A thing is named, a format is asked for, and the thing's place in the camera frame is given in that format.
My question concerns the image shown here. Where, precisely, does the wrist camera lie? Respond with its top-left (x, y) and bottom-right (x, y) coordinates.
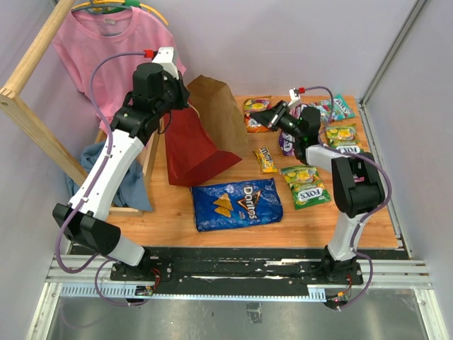
top-left (152, 47), bottom-right (179, 79)
top-left (287, 88), bottom-right (303, 109)

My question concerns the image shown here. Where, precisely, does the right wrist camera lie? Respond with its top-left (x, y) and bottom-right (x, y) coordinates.
top-left (287, 88), bottom-right (303, 109)

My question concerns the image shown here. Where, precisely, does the pink t-shirt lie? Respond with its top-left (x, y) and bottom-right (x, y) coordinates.
top-left (52, 7), bottom-right (176, 121)

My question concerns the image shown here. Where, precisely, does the yellow M&M's candy packet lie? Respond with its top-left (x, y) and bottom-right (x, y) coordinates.
top-left (253, 147), bottom-right (278, 174)

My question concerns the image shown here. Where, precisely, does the green candy packet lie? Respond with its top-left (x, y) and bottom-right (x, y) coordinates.
top-left (280, 165), bottom-right (331, 210)
top-left (326, 124), bottom-right (363, 154)

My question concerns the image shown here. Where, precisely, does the blue cloth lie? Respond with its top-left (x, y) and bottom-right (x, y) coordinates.
top-left (69, 136), bottom-right (153, 219)

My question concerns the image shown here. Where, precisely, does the orange candy packet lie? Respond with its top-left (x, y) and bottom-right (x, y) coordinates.
top-left (242, 96), bottom-right (273, 134)

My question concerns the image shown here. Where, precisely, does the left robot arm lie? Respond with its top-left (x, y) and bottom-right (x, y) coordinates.
top-left (52, 62), bottom-right (189, 281)

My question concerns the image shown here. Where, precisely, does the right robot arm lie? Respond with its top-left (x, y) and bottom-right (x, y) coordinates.
top-left (251, 101), bottom-right (385, 283)

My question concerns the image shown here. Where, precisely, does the teal candy packet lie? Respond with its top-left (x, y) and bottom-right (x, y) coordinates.
top-left (309, 94), bottom-right (356, 123)

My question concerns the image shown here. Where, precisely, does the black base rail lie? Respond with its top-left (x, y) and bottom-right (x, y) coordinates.
top-left (47, 245), bottom-right (432, 302)

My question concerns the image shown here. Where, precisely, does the purple cable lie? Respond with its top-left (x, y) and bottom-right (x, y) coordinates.
top-left (56, 49), bottom-right (156, 306)
top-left (297, 84), bottom-right (393, 312)

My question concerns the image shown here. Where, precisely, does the wooden clothes rack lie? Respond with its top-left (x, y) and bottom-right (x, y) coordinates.
top-left (0, 0), bottom-right (164, 217)

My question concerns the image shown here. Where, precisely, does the aluminium frame post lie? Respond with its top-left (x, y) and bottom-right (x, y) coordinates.
top-left (359, 0), bottom-right (435, 107)

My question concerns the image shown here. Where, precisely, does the blue Doritos chip bag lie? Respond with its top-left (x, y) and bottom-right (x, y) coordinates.
top-left (190, 178), bottom-right (283, 232)

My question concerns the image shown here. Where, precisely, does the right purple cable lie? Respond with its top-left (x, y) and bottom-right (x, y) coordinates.
top-left (297, 84), bottom-right (393, 312)

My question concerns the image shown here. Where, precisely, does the yellow green hanger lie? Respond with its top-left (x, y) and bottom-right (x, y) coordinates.
top-left (71, 0), bottom-right (169, 26)

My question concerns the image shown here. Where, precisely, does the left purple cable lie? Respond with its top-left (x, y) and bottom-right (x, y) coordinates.
top-left (56, 49), bottom-right (156, 306)

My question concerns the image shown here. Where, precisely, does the purple candy packet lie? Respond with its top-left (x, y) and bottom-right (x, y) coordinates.
top-left (278, 130), bottom-right (295, 157)
top-left (289, 103), bottom-right (309, 120)

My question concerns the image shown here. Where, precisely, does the red paper bag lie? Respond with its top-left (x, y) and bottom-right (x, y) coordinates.
top-left (163, 74), bottom-right (249, 188)

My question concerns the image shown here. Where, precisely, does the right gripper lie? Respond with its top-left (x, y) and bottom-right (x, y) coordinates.
top-left (248, 101), bottom-right (303, 141)

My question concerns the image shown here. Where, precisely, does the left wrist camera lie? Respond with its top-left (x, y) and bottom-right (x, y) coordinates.
top-left (152, 47), bottom-right (179, 79)

